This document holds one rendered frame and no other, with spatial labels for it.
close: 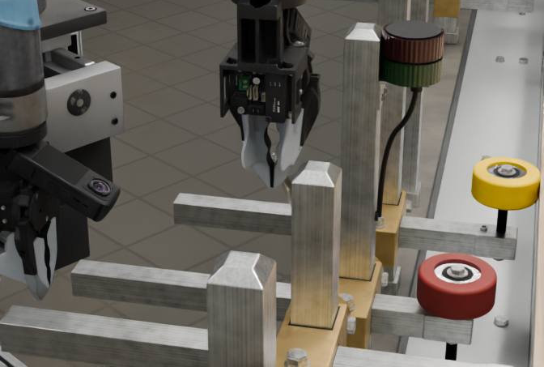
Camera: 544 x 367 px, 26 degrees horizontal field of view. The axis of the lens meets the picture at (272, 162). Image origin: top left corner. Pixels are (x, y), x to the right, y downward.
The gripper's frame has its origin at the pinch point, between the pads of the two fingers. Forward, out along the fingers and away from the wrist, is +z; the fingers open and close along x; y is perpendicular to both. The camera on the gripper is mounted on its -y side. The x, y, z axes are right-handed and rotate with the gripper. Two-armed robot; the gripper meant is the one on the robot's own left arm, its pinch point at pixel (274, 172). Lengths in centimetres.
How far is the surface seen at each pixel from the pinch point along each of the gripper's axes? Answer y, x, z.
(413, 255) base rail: -40, 11, 31
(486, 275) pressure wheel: -1.2, 21.7, 9.8
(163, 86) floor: -260, -97, 101
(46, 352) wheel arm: 25.2, -14.5, 6.9
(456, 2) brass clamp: -121, 10, 20
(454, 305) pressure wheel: 2.7, 18.9, 11.4
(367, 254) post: -3.6, 9.3, 10.4
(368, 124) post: -3.6, 8.9, -4.5
